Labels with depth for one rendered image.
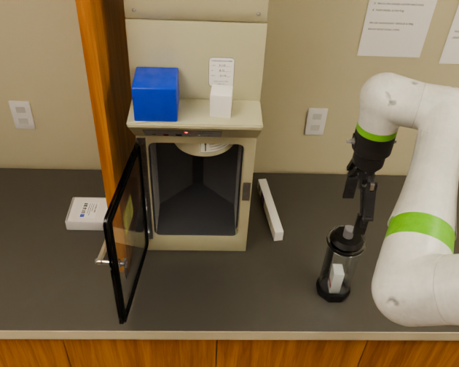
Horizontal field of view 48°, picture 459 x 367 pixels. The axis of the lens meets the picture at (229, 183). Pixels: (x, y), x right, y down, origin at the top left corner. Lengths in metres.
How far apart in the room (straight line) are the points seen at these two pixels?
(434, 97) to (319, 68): 0.71
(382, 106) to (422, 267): 0.40
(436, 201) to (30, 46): 1.33
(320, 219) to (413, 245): 0.95
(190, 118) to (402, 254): 0.60
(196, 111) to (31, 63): 0.75
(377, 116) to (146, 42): 0.55
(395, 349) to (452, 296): 0.90
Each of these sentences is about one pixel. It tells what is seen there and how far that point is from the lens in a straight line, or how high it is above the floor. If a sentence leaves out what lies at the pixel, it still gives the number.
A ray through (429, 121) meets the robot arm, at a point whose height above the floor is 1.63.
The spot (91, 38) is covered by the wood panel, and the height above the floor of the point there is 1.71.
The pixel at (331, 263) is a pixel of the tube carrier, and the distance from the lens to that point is 1.49.
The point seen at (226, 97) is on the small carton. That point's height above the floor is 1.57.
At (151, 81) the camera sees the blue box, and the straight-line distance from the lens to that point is 1.20.
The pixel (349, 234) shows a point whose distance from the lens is 1.43.
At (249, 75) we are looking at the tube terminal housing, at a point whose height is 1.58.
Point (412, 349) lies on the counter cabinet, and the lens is 1.75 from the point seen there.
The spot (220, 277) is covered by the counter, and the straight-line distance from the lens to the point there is 1.61.
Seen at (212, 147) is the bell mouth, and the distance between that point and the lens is 1.43.
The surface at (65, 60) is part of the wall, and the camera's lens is 1.81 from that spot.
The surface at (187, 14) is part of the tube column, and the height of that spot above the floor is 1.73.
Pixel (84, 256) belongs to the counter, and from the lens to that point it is 1.70.
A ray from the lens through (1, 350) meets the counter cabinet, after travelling 1.75.
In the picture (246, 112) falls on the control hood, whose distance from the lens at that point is 1.27.
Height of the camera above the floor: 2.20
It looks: 41 degrees down
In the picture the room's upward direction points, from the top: 3 degrees clockwise
